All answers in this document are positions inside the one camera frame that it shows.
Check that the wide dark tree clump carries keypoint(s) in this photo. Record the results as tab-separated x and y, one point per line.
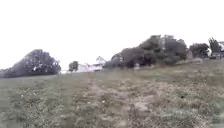
153	51

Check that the small dark tree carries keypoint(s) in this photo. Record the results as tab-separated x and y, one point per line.
73	65

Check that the green grass field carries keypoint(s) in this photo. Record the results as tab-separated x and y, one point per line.
100	100

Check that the tall narrow tree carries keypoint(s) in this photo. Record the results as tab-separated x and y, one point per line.
214	45

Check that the broad dark tree clump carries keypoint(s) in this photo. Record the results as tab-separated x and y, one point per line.
35	64

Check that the white building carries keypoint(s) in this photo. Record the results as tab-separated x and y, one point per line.
89	67

